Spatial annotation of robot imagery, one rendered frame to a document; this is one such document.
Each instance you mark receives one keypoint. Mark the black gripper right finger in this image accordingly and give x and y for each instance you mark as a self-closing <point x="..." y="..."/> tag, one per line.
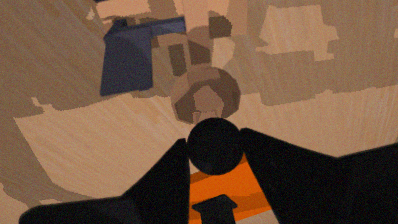
<point x="303" y="186"/>

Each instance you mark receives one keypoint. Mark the black ball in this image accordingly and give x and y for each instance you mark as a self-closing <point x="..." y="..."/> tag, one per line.
<point x="215" y="146"/>

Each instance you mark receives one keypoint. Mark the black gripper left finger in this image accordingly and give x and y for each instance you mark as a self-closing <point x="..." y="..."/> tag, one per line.
<point x="161" y="196"/>

